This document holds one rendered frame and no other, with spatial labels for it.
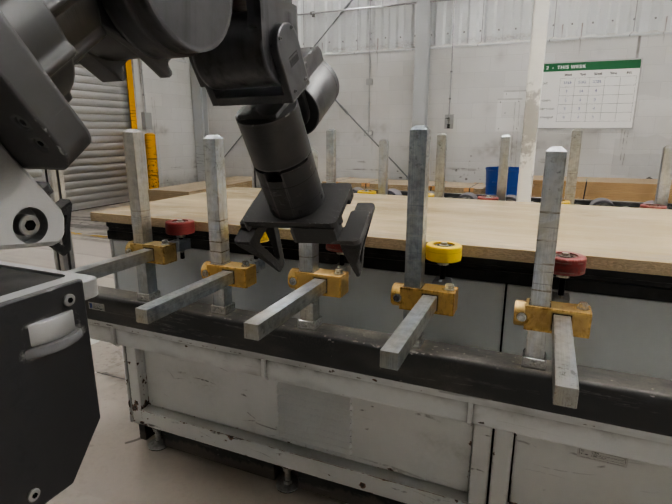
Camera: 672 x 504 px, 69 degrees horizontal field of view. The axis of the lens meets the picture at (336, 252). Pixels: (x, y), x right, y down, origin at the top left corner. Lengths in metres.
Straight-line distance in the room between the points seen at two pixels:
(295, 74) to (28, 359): 0.29
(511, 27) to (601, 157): 2.31
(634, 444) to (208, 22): 1.06
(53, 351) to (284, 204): 0.22
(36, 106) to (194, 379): 1.63
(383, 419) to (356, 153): 7.43
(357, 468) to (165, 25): 1.45
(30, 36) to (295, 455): 1.53
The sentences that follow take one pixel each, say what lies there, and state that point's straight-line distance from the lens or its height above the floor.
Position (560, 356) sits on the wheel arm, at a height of 0.82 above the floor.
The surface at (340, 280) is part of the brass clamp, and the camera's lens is 1.08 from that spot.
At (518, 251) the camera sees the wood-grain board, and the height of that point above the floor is 0.90.
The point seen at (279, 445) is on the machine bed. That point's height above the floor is 0.17.
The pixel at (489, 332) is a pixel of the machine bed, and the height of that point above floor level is 0.67.
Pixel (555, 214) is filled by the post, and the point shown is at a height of 1.01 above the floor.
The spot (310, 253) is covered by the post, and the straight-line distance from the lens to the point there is 1.11.
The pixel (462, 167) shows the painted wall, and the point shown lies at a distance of 8.23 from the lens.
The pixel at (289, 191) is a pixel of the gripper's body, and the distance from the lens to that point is 0.46.
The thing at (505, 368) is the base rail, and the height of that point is 0.70.
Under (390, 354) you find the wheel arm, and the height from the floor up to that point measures 0.82.
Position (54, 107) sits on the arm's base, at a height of 1.17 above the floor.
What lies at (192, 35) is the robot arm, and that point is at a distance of 0.30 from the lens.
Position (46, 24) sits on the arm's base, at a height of 1.20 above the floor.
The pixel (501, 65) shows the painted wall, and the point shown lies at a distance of 8.21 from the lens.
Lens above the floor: 1.16
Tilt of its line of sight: 14 degrees down
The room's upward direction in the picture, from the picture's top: straight up
